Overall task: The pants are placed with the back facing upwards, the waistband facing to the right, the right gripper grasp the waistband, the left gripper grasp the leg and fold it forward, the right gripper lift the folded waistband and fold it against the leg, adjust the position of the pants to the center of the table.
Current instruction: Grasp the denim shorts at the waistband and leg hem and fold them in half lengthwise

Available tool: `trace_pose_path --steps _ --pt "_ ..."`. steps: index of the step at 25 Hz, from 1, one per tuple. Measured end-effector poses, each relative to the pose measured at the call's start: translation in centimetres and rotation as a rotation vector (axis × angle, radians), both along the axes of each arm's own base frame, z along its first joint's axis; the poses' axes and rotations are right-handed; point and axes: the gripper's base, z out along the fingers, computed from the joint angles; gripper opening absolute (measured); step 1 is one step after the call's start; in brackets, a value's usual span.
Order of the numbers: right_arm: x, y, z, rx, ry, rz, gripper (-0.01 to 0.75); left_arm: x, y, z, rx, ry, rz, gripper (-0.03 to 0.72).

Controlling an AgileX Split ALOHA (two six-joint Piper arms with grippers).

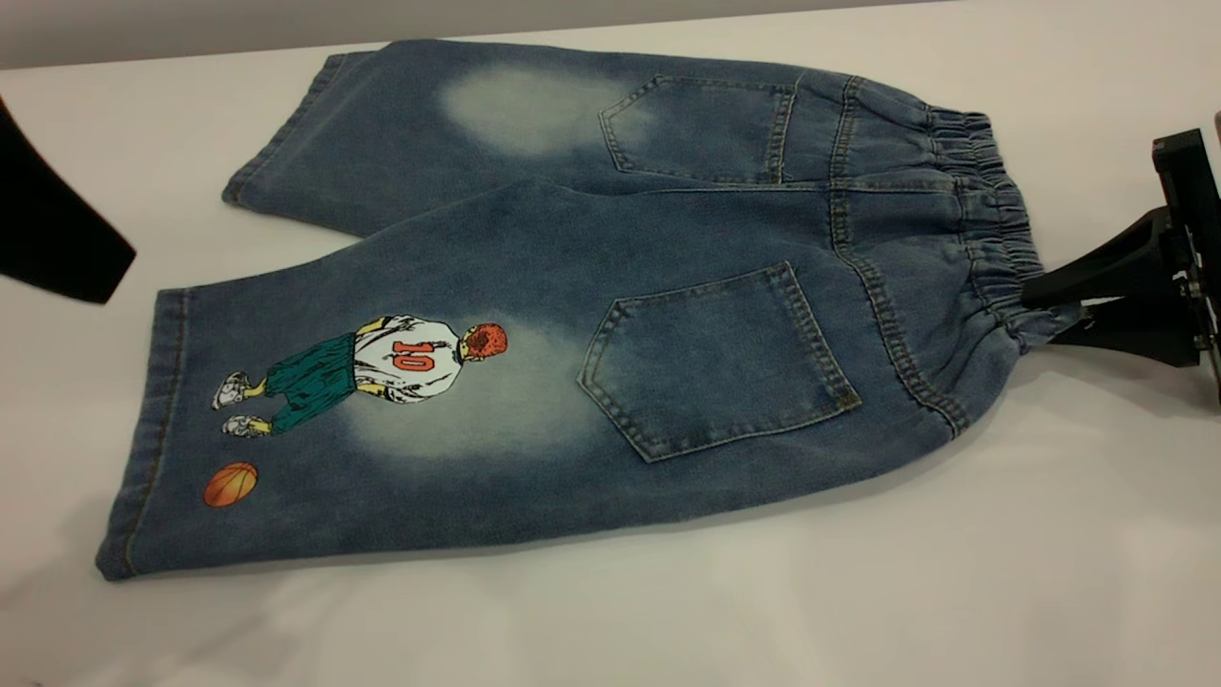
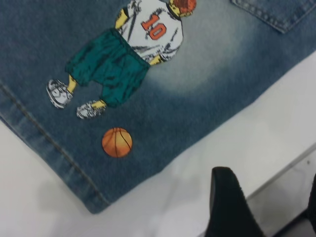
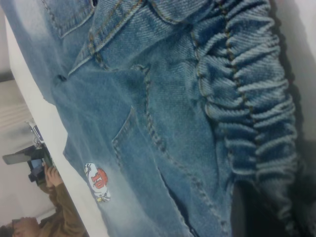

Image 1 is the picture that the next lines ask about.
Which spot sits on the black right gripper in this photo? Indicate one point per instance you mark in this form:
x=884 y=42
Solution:
x=1197 y=219

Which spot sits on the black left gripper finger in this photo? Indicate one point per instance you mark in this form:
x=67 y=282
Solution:
x=48 y=229

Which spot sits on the blue denim shorts with print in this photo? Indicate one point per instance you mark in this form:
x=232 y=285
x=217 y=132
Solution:
x=572 y=286

